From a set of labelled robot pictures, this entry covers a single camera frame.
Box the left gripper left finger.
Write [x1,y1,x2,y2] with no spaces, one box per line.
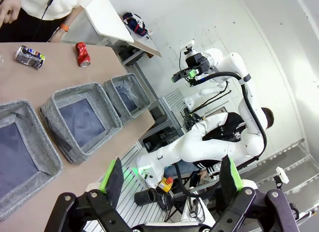
[44,156,141,232]

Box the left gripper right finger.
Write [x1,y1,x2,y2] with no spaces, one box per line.
[211,154,300,232]

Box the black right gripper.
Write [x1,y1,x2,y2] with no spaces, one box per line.
[171,53,213,86]

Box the clear plastic bottle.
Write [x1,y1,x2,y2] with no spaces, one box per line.
[121,79,141,106]

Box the crushed red can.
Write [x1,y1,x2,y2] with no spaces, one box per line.
[75,41,91,68]

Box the crushed black Pepsi can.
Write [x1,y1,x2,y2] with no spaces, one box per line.
[14,45,46,69]

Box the person's left forearm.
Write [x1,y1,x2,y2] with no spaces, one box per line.
[62,4,83,30]

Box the person's left hand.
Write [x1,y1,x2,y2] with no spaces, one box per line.
[48,29,64,43]

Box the person's right hand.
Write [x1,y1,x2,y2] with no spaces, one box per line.
[0,0,22,24]

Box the black cylindrical cup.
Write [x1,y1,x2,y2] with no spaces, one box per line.
[134,188,158,208]

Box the beige table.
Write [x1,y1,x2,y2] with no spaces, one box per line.
[117,13,163,59]

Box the yellow emergency stop button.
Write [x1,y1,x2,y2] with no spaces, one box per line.
[158,177,174,193]

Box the seated person in varsity jacket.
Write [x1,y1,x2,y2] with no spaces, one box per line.
[163,107,275,183]

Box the grey fabric basket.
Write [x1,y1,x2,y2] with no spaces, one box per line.
[39,82,123,165]
[0,100,63,222]
[103,73,152,118]

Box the navy and white bag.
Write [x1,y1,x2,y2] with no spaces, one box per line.
[122,12,149,38]

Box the white table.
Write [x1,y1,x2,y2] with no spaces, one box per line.
[84,0,136,45]

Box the person in white sweater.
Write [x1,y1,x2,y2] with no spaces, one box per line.
[0,0,101,43]

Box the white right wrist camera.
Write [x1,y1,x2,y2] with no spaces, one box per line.
[179,39,196,57]

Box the aluminium slotted base plate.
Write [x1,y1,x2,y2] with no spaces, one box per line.
[82,142,191,232]

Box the aluminium frame equipment rack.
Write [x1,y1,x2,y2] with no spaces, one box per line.
[149,89,190,133]

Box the small white camera on stand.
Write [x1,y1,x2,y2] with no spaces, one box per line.
[273,167,290,193]

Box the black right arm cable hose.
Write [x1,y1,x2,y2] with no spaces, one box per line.
[174,70,269,197]

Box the black microphone cable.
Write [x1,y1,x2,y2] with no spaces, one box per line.
[32,0,57,43]

